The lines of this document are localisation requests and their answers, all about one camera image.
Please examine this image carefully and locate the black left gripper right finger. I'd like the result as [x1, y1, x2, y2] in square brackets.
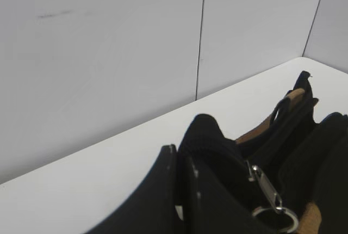
[183, 158, 269, 233]

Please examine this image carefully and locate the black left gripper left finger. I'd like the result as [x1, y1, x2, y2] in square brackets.
[88, 144, 181, 233]

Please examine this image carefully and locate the silver zipper pull with ring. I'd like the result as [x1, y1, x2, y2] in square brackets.
[245, 161, 300, 233]

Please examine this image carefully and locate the black tote bag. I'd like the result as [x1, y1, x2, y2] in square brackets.
[178, 71, 347, 233]

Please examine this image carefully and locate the tan front bag strap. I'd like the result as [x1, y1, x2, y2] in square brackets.
[301, 200, 323, 234]

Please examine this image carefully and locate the tan bag strap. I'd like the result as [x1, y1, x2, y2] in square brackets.
[301, 200, 323, 234]
[234, 87, 319, 145]

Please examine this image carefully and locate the tan rear bag strap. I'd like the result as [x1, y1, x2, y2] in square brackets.
[234, 87, 319, 145]

